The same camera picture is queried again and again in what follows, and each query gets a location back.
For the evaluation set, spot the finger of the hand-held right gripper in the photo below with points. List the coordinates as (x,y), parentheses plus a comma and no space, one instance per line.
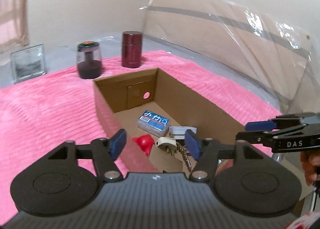
(250,135)
(260,125)

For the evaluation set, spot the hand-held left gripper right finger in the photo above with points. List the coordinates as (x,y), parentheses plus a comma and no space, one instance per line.
(192,143)

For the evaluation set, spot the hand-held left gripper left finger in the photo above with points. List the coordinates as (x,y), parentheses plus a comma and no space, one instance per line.
(118,143)

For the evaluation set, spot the brown hair claw clip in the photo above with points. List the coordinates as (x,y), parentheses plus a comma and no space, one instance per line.
(183,155)

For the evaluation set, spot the white power adapter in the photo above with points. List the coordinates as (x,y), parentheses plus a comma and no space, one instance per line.
(176,131)

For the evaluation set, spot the red plastic toy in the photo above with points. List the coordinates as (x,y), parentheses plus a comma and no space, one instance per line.
(142,142)

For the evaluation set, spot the white oval case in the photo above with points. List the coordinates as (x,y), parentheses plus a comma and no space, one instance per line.
(165,142)

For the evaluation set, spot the tan rectangular block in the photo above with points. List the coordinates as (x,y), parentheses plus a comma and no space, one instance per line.
(165,162)

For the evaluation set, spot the blue white packet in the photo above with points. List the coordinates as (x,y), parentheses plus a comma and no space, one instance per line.
(153,122)

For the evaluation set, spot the brown cardboard box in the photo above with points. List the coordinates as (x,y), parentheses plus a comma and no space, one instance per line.
(120,88)

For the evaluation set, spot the person's right hand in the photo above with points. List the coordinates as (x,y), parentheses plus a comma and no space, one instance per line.
(310,166)

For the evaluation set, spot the pink ribbed blanket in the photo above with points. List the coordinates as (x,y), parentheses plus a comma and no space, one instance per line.
(50,106)

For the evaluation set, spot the glass jar with dark lid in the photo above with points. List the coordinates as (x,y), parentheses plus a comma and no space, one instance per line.
(88,68)

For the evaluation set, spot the maroon metal canister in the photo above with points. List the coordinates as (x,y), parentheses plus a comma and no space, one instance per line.
(131,51)

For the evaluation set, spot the beige curtain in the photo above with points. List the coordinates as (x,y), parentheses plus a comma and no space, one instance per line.
(12,6)

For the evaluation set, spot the silver picture frame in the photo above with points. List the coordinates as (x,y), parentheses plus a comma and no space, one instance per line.
(27,65)

